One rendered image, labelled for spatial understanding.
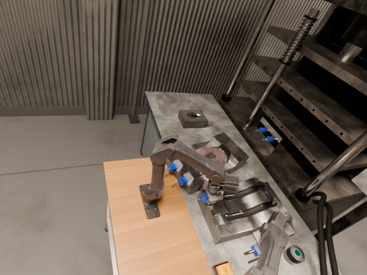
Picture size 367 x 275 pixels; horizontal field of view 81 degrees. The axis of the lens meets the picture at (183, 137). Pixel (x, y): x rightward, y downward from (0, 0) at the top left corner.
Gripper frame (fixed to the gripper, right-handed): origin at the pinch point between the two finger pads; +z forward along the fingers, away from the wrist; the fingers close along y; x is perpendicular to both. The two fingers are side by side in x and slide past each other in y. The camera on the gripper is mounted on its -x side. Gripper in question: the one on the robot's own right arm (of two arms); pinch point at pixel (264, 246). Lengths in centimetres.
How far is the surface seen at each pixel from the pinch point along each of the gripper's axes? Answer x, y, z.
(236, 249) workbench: 11.2, 5.5, 11.3
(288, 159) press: -62, 57, 53
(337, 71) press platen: -88, 65, -16
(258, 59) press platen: -75, 128, 3
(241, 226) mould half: 4.1, 12.9, 5.5
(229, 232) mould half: 11.2, 11.5, 1.1
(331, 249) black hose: -35.9, -9.7, 29.4
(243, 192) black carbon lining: -6.2, 29.7, 10.1
